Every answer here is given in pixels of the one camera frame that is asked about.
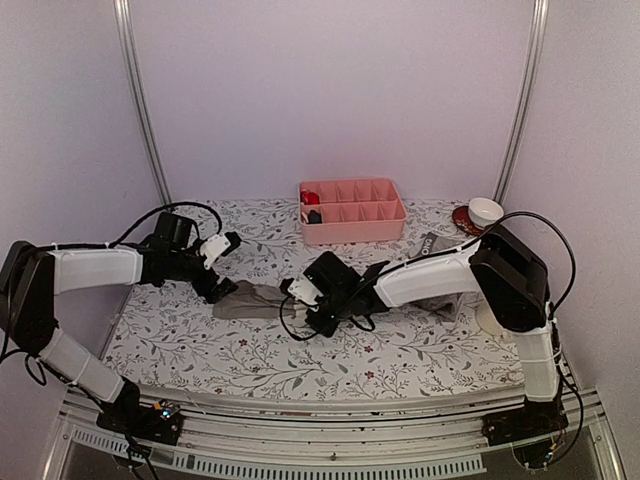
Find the grey underwear cream waistband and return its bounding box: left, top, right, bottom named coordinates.
left=212, top=280, right=307, bottom=321

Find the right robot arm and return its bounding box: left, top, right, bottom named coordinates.
left=288, top=225, right=560, bottom=436

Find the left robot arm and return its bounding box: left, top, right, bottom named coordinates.
left=1, top=213, right=241, bottom=434

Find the floral table cloth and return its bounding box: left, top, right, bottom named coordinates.
left=94, top=197, right=571, bottom=402

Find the dark rolled cloth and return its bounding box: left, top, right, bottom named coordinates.
left=306, top=210, right=323, bottom=224

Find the pink divided organizer box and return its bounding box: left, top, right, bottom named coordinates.
left=298, top=177, right=407, bottom=245

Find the red rolled cloth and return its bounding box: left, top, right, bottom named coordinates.
left=300, top=189, right=320, bottom=205

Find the grey boxer briefs lettered band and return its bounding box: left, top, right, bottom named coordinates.
left=408, top=232, right=463, bottom=323

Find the cream ceramic mug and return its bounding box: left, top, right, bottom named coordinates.
left=476, top=310, right=504, bottom=337

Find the red patterned saucer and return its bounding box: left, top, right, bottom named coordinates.
left=452, top=205, right=492, bottom=236

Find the white small bowl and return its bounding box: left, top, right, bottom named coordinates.
left=468, top=197, right=504, bottom=229

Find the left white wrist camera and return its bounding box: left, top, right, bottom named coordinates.
left=198, top=232, right=241, bottom=270

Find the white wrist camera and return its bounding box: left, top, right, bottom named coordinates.
left=198, top=232, right=241, bottom=270
left=280, top=275, right=323, bottom=311

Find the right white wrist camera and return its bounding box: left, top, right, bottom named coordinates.
left=280, top=275, right=323, bottom=311

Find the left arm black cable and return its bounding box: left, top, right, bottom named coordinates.
left=0, top=201, right=224, bottom=386

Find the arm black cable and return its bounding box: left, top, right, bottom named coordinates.
left=0, top=201, right=224, bottom=386
left=278, top=210, right=577, bottom=342

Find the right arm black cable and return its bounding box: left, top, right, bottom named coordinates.
left=278, top=210, right=577, bottom=342

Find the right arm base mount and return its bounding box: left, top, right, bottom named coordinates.
left=481, top=393, right=569, bottom=446

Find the left aluminium frame post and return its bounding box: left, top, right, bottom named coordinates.
left=113, top=0, right=172, bottom=205

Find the aluminium frame post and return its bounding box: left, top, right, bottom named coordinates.
left=113, top=0, right=172, bottom=205
left=493, top=0, right=550, bottom=204

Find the right aluminium frame post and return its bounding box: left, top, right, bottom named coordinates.
left=493, top=0, right=550, bottom=204

